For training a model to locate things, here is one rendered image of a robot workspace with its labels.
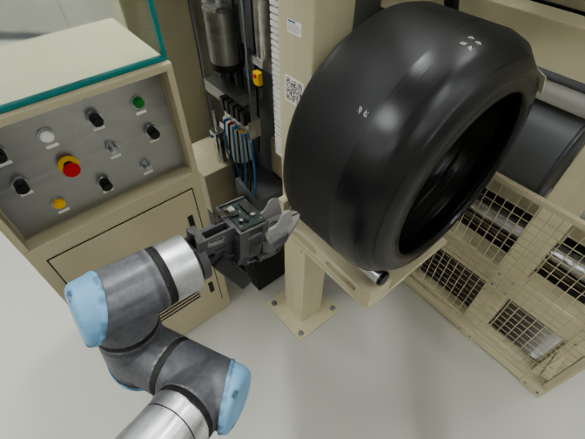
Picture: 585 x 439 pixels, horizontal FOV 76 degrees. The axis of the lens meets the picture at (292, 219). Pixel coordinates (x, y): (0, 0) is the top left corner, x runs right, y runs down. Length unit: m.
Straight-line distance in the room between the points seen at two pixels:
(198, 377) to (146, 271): 0.16
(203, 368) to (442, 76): 0.56
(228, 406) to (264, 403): 1.26
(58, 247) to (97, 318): 0.77
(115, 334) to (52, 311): 1.76
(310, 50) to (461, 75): 0.38
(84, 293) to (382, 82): 0.54
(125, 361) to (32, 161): 0.69
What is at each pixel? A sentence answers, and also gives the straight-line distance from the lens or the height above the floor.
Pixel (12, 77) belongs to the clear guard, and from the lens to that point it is 1.05.
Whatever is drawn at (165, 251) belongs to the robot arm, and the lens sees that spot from 0.55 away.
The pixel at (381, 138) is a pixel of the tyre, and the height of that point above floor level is 1.36.
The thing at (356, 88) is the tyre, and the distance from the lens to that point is 0.70.
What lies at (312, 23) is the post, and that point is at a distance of 0.91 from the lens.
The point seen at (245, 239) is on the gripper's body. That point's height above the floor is 1.29.
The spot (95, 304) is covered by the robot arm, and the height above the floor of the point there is 1.32.
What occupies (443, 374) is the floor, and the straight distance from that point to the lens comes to 1.96.
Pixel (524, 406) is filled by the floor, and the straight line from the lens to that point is 2.05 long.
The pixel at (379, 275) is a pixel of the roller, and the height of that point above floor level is 0.92.
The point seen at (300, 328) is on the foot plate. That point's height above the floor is 0.01.
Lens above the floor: 1.73
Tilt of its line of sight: 48 degrees down
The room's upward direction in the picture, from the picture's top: straight up
